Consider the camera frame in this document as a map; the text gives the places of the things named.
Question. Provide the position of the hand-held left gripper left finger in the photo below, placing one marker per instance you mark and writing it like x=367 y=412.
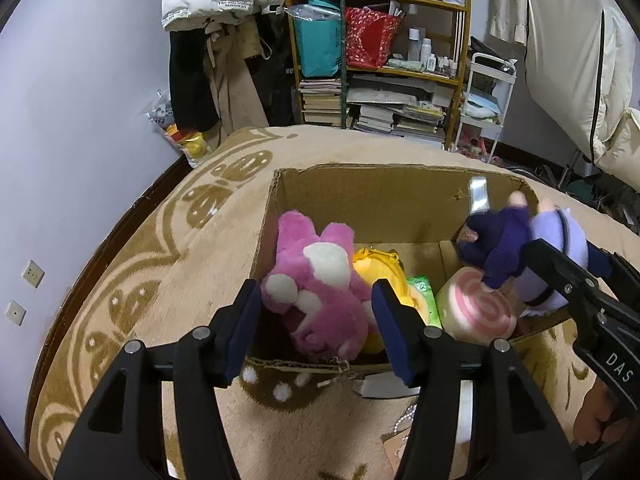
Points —
x=240 y=330

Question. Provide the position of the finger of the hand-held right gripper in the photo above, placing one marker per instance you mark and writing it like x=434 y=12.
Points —
x=602 y=262
x=560 y=272

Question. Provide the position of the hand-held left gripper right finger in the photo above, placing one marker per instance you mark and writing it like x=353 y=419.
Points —
x=395 y=330

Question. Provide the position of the green plush toy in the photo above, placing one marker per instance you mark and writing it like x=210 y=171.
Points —
x=425 y=295

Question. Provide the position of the purple white-haired plush doll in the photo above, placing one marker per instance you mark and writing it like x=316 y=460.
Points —
x=500 y=240

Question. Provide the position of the yellow plush doll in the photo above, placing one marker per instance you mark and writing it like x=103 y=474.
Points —
x=367 y=265

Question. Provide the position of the pink plush bear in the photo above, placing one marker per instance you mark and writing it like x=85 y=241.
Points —
x=320 y=300

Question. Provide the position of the pink swirl plush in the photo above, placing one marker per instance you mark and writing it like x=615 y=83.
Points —
x=475 y=310

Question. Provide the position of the cardboard box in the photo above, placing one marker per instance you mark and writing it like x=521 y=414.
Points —
x=380 y=205

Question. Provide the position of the person's right hand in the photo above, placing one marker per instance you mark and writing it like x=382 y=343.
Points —
x=595 y=410

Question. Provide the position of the beige patterned blanket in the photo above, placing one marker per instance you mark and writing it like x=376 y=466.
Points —
x=200 y=260

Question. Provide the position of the pink toys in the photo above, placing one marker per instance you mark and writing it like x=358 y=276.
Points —
x=475 y=147

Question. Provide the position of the white trolley cart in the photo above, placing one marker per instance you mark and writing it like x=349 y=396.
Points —
x=505 y=110

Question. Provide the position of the blue white cloth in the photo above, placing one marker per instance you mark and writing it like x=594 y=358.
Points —
x=480 y=104

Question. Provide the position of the plastic bag with yellow items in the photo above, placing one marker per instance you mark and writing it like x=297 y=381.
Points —
x=185 y=140

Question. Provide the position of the messy pile of books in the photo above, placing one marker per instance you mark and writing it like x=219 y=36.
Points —
x=400 y=115

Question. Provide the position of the black bag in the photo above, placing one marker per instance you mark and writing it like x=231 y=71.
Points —
x=487 y=50

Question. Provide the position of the neat stack of books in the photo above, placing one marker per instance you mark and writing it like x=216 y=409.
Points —
x=320 y=102

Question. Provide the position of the beige hanging coat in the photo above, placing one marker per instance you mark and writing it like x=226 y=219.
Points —
x=237 y=90

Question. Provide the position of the wooden shelf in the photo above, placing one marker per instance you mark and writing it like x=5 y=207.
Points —
x=462 y=50

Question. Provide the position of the black hanging garment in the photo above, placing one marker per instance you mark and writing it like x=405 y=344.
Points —
x=190 y=85

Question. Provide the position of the dark hanging clothes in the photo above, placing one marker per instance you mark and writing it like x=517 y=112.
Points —
x=277 y=75

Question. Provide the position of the row of cosmetic bottles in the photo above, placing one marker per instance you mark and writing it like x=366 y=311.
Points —
x=425 y=52

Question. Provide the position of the green pouch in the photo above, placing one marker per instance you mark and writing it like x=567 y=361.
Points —
x=405 y=64

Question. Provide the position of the cream patterned curtain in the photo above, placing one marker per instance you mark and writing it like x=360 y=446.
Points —
x=505 y=0

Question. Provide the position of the red patterned bag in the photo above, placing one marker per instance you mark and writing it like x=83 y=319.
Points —
x=372 y=40

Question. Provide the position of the teal bag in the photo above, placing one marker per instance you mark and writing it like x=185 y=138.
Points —
x=315 y=45

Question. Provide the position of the white wall socket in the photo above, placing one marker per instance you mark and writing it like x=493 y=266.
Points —
x=15 y=313
x=32 y=274

